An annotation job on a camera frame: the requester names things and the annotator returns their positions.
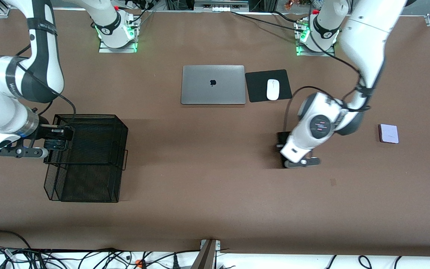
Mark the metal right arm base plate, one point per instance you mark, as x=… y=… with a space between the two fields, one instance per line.
x=118 y=50

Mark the pale lilac phone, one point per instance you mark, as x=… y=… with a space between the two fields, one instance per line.
x=388 y=133

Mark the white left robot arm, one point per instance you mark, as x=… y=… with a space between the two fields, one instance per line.
x=364 y=41

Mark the metal camera stand post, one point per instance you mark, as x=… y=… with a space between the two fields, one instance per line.
x=205 y=257

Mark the black mesh two-tier tray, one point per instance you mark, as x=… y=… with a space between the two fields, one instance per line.
x=103 y=179

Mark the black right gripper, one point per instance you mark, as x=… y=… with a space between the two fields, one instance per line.
x=49 y=131

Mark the black slab phone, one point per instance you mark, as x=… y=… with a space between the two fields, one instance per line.
x=284 y=138

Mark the grey power strip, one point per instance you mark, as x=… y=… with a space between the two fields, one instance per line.
x=220 y=8

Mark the black mouse pad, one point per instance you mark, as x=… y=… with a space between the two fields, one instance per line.
x=256 y=86

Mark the silver closed laptop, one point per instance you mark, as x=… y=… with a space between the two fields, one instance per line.
x=207 y=93

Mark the orange plug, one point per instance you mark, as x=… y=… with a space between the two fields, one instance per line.
x=138 y=263

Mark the dark grey flip phone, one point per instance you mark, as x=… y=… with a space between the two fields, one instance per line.
x=56 y=145

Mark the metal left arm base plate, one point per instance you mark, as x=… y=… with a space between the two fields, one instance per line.
x=315 y=54

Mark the white computer mouse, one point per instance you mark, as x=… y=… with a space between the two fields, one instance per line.
x=273 y=89

